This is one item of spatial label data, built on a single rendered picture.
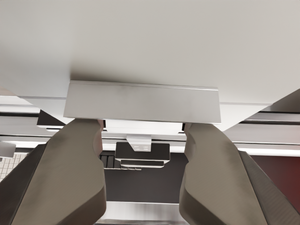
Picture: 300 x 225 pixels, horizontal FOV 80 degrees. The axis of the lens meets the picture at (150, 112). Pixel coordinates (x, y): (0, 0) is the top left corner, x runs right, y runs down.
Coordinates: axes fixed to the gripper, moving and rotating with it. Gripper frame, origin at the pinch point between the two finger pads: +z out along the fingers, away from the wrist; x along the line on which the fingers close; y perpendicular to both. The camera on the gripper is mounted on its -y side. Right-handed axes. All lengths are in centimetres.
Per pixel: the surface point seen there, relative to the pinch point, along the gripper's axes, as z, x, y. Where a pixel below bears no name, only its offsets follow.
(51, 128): 8.4, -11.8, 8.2
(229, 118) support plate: 2.7, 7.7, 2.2
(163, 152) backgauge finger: 18.2, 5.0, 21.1
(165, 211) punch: 0.5, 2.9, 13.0
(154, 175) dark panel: 35, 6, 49
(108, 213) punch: 0.5, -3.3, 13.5
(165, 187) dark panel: 32, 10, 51
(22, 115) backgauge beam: 30.6, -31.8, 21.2
